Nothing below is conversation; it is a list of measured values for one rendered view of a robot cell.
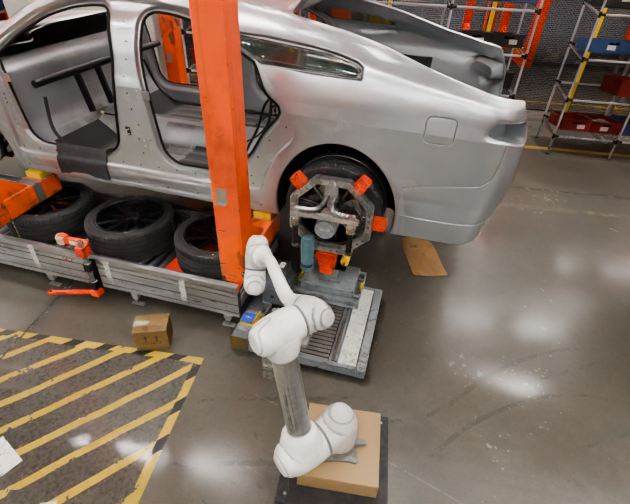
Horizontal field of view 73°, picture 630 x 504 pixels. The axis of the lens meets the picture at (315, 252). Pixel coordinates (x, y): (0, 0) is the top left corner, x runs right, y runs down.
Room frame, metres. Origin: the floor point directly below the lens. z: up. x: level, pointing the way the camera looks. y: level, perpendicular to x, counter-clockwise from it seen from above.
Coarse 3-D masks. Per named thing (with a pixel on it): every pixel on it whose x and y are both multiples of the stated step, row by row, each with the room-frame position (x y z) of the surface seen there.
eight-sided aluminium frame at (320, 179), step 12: (312, 180) 2.36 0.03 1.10; (324, 180) 2.35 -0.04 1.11; (336, 180) 2.34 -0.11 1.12; (348, 180) 2.35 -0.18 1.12; (300, 192) 2.38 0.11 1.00; (372, 204) 2.32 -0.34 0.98; (372, 216) 2.27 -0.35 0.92; (300, 228) 2.40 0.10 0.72; (360, 240) 2.29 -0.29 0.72; (336, 252) 2.32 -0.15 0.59
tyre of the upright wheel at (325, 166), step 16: (320, 160) 2.54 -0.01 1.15; (336, 160) 2.50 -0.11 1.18; (352, 160) 2.54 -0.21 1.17; (336, 176) 2.42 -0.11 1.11; (352, 176) 2.39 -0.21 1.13; (368, 176) 2.43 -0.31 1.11; (288, 192) 2.49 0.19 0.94; (368, 192) 2.37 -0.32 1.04; (384, 192) 2.49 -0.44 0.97; (288, 208) 2.49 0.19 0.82; (384, 208) 2.41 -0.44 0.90; (320, 240) 2.44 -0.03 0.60
